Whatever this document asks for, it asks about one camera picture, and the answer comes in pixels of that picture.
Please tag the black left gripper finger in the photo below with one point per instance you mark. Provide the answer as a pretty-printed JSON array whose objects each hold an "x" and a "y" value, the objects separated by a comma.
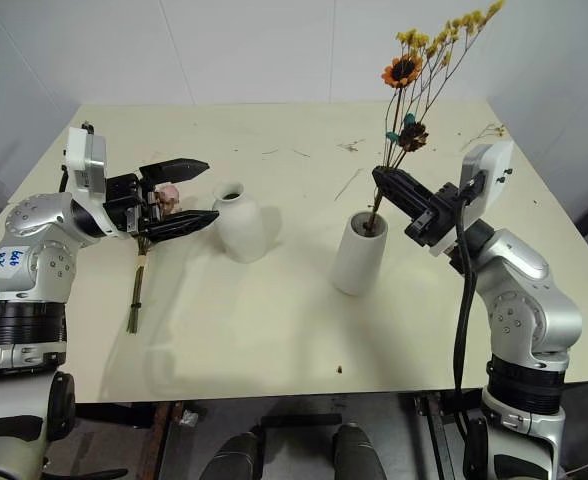
[
  {"x": 176, "y": 170},
  {"x": 179, "y": 224}
]

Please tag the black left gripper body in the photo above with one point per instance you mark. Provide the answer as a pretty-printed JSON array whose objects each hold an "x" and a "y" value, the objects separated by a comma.
[{"x": 121, "y": 200}]

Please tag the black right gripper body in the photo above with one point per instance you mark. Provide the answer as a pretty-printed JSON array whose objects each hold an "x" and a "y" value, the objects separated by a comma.
[{"x": 439, "y": 220}]

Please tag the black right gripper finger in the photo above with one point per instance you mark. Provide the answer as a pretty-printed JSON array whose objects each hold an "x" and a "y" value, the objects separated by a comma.
[
  {"x": 404, "y": 181},
  {"x": 401, "y": 204}
]

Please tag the pink flower bouquet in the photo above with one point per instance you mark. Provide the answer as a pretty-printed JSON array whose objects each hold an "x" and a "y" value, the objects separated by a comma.
[{"x": 139, "y": 280}]

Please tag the yellow sunflower bouquet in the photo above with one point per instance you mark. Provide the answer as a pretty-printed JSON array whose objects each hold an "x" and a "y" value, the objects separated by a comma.
[{"x": 401, "y": 70}]

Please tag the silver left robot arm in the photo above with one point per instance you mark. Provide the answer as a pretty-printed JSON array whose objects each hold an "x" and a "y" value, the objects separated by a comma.
[{"x": 29, "y": 215}]

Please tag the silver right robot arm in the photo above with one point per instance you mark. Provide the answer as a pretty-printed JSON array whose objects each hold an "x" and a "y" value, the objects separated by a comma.
[{"x": 524, "y": 270}]

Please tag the dried yellow flower twig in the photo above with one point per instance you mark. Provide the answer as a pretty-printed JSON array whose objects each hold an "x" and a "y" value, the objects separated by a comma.
[{"x": 497, "y": 130}]

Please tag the thin dried stem piece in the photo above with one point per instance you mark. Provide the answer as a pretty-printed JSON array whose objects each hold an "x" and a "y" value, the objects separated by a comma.
[{"x": 349, "y": 184}]

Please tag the round white ceramic vase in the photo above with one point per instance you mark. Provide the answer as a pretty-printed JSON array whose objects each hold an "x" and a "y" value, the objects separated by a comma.
[{"x": 241, "y": 230}]

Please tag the small dried twig scraps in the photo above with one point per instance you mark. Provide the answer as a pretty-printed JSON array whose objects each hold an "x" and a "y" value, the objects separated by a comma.
[{"x": 351, "y": 145}]

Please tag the cylindrical white vase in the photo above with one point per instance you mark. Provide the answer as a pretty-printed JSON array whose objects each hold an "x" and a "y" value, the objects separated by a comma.
[{"x": 356, "y": 260}]

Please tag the dark rounded shape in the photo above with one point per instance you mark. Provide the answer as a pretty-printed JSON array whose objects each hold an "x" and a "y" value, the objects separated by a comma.
[
  {"x": 236, "y": 457},
  {"x": 353, "y": 452}
]

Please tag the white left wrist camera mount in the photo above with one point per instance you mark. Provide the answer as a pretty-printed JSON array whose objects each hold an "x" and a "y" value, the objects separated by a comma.
[{"x": 76, "y": 150}]

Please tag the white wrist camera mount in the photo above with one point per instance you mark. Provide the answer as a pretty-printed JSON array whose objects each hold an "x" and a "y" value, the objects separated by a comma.
[
  {"x": 76, "y": 150},
  {"x": 494, "y": 175}
]

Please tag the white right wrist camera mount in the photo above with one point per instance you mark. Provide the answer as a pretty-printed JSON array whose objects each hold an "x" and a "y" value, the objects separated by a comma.
[{"x": 494, "y": 175}]

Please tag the black table frame bar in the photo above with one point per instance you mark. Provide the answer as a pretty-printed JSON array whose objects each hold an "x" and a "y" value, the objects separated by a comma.
[
  {"x": 444, "y": 402},
  {"x": 114, "y": 414}
]

